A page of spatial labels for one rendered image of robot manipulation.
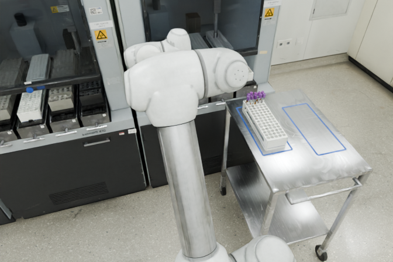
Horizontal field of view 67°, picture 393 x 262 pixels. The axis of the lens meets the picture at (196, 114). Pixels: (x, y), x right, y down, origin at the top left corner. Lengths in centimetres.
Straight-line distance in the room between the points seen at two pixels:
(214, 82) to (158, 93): 14
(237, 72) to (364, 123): 239
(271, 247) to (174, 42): 84
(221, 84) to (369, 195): 190
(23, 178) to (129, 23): 106
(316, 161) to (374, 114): 186
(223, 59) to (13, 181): 153
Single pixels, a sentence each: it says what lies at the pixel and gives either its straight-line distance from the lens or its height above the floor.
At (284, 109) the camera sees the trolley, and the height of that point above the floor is 82.
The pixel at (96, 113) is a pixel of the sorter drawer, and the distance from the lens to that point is 164.
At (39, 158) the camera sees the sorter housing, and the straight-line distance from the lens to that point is 185.
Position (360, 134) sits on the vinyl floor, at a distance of 292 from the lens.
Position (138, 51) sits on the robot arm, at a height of 122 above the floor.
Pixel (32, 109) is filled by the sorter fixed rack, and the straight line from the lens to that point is 171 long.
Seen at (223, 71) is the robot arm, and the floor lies 142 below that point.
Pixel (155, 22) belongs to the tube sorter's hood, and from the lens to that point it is 149.
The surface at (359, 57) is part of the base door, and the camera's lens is 377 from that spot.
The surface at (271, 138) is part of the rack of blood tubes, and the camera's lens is 134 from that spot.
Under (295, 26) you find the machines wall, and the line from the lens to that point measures 329.
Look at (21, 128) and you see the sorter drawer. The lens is 172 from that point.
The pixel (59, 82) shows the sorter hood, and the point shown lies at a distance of 160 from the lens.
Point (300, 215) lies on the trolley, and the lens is 186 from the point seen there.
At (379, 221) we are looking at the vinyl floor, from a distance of 238.
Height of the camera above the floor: 181
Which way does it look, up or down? 41 degrees down
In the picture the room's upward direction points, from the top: 1 degrees counter-clockwise
